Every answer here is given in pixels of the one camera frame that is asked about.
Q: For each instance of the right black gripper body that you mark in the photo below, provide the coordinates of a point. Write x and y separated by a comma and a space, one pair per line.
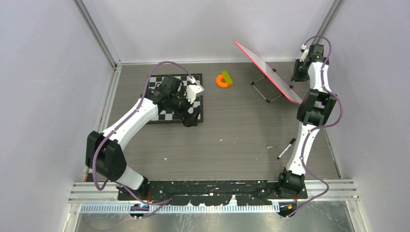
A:
300, 72

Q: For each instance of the orange ring toy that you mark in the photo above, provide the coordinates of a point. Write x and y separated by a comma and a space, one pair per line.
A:
220, 81

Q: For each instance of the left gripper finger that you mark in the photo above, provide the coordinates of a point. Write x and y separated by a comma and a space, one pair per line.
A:
189, 121
196, 113

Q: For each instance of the pink framed whiteboard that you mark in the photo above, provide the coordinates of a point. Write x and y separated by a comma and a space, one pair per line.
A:
280, 84

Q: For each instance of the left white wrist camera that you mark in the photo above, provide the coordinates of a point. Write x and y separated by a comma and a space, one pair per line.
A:
193, 90

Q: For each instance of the white slotted cable duct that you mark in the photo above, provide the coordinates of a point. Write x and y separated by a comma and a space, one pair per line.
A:
122, 208

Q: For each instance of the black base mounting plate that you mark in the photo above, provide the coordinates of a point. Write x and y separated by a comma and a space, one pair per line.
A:
209, 193

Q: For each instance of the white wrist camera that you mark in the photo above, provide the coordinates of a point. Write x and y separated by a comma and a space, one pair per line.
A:
304, 50
193, 90

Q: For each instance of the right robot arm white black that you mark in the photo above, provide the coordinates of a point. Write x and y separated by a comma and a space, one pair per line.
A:
313, 113

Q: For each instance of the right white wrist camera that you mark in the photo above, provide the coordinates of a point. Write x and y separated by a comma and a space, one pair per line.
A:
304, 50

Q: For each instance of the black white marker pen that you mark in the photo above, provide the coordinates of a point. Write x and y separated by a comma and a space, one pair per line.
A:
286, 148

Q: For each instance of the green block toy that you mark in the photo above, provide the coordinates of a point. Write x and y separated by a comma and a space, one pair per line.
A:
226, 79

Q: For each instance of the black white chessboard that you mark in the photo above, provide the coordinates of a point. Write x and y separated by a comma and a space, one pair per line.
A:
162, 87

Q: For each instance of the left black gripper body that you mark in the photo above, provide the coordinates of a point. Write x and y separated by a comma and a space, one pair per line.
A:
181, 106

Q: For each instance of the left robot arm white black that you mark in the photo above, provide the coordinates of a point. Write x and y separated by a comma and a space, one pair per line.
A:
105, 150

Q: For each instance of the black wire whiteboard stand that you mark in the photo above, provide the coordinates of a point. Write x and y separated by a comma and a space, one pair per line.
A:
268, 90

